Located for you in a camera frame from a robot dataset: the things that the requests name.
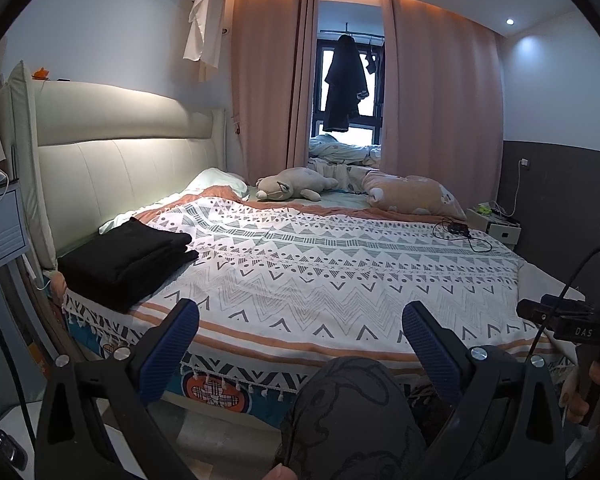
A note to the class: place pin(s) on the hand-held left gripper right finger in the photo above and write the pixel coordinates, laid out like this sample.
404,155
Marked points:
430,350

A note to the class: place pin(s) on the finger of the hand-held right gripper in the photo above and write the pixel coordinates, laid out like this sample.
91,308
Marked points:
540,310

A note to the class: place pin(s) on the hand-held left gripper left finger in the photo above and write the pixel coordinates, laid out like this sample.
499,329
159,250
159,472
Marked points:
172,342

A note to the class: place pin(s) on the beige folded cloth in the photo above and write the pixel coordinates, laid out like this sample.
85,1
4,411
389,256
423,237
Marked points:
545,280

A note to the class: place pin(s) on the blue orange printed bedsheet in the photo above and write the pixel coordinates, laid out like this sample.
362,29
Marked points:
215,390

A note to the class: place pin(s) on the white nightstand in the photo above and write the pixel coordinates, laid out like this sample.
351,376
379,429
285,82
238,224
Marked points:
500,230

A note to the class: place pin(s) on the folded black garment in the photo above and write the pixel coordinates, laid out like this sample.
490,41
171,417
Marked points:
105,280

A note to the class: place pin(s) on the small black device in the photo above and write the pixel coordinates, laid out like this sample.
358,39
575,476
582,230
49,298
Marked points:
458,227

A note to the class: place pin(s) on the green item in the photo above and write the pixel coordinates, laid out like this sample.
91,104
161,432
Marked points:
482,208

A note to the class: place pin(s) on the orange cardboard box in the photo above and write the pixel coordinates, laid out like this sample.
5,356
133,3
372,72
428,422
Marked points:
37,357

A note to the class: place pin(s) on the patterned white orange blanket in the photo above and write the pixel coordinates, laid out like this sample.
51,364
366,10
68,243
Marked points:
305,270

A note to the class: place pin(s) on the orange printed pillow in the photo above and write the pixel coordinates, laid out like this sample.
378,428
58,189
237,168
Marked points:
415,192

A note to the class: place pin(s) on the pale pillow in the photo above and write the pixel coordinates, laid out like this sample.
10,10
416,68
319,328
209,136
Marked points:
217,180

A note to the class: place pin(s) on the pale green bedsheet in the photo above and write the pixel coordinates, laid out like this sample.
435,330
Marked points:
340,198

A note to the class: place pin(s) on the cream padded headboard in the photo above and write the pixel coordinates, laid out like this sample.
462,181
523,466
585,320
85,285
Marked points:
110,160

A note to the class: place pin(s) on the beige plush toy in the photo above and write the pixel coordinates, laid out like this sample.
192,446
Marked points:
295,185

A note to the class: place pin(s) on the grey blue nightstand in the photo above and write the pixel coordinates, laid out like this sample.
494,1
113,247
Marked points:
2,225

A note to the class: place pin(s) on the crumpled pale duvet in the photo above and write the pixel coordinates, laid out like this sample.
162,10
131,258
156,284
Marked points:
340,155

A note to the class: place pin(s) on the pink curtain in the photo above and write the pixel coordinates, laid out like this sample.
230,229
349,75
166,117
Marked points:
270,85
440,100

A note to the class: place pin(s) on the dark framed window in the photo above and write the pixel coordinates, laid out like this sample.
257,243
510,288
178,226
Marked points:
372,110

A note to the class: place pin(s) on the hanging dark jacket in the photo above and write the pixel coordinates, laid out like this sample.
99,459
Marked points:
345,85

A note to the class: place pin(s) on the small hanging dark garment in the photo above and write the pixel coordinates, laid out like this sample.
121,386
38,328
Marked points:
371,60

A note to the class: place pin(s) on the small orange toy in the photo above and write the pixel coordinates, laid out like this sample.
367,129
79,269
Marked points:
41,74

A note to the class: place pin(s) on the hanging white shirt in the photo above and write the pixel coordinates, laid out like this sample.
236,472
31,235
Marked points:
200,25

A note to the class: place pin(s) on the metal clothes rail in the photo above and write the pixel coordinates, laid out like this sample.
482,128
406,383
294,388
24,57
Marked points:
352,35

